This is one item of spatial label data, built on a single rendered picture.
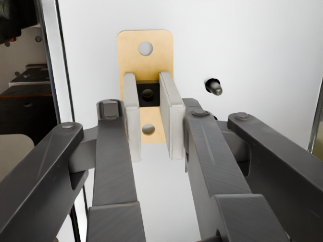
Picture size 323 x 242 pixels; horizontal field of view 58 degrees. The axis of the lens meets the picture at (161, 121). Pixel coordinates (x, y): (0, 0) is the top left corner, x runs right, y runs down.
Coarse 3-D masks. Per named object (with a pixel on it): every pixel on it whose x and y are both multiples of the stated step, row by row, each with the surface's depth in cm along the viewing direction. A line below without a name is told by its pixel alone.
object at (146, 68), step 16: (128, 32) 19; (144, 32) 19; (160, 32) 19; (128, 48) 20; (160, 48) 20; (128, 64) 20; (144, 64) 20; (160, 64) 20; (144, 80) 20; (144, 96) 21; (144, 112) 21; (160, 128) 22
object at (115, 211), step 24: (120, 120) 13; (96, 144) 11; (120, 144) 11; (96, 168) 9; (120, 168) 9; (96, 192) 8; (120, 192) 8; (96, 216) 7; (120, 216) 6; (96, 240) 6; (120, 240) 6; (144, 240) 6
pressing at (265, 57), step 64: (64, 0) 19; (128, 0) 19; (192, 0) 19; (256, 0) 20; (320, 0) 20; (64, 64) 21; (192, 64) 21; (256, 64) 22; (320, 64) 22; (320, 128) 24
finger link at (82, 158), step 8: (96, 128) 13; (88, 136) 13; (96, 136) 13; (80, 144) 12; (88, 144) 12; (80, 152) 12; (88, 152) 12; (72, 160) 12; (80, 160) 12; (88, 160) 13; (72, 168) 12; (80, 168) 13; (88, 168) 13
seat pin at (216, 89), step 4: (208, 80) 22; (212, 80) 22; (208, 84) 22; (212, 84) 21; (216, 84) 21; (208, 88) 22; (212, 88) 21; (216, 88) 20; (220, 88) 20; (212, 92) 21; (216, 92) 20; (220, 92) 20
